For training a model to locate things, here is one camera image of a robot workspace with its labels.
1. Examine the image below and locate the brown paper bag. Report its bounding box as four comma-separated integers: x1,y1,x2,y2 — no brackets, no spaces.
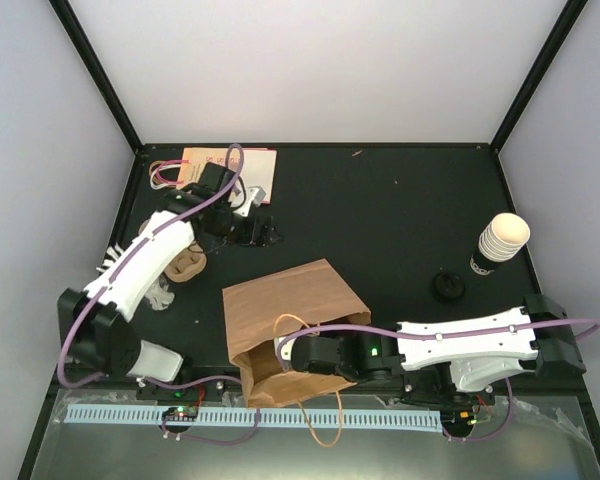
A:
223,259,371,427

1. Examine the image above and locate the purple cable loop at rail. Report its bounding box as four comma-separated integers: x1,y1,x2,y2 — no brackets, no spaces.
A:
160,371,264,444

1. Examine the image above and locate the brown pulp cup carrier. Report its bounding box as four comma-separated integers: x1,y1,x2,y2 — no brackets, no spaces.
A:
164,245,207,283

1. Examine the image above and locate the printed orange paper bag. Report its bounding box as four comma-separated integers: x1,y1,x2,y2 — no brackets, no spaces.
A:
149,147,277,204

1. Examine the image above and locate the perforated white metal rail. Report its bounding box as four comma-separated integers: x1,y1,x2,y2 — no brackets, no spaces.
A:
63,404,442,433

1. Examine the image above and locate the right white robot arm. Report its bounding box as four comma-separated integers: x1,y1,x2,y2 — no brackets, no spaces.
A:
274,295,599,403

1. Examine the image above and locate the white plastic cutlery bundle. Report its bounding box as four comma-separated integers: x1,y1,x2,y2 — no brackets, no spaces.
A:
98,244,177,311

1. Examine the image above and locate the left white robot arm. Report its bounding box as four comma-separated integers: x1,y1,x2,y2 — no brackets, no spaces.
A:
56,163,276,399

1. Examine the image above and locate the stack of white paper cups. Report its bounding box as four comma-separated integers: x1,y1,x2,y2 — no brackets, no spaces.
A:
478,213,531,263

